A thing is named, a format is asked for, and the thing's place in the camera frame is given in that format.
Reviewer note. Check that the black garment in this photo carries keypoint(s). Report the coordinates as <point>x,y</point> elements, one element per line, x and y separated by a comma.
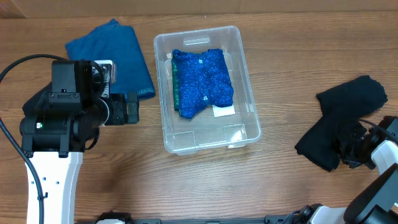
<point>341,107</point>

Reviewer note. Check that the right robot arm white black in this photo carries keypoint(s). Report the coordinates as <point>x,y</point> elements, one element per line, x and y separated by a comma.
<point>376,148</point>

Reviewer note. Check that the clear plastic storage bin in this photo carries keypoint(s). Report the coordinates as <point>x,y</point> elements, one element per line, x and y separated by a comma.
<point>204,131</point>

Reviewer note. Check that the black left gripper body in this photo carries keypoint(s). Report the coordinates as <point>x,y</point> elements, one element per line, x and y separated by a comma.
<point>118,114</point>

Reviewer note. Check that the blue denim jeans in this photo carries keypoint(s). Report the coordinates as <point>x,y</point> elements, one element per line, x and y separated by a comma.
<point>118,43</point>

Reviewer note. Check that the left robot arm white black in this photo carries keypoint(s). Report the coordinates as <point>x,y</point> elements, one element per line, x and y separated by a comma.
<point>58,122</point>

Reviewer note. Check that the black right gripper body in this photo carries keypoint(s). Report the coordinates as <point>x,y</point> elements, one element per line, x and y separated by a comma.
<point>354,149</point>

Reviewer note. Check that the shiny blue-green sequin garment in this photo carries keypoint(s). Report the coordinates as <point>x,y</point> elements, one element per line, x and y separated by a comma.
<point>200,80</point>

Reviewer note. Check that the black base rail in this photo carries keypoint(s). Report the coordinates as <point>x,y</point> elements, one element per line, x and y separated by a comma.
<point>126,218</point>

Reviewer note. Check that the white label sticker in bin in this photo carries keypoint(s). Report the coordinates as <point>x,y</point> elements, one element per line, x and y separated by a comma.
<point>223,111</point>

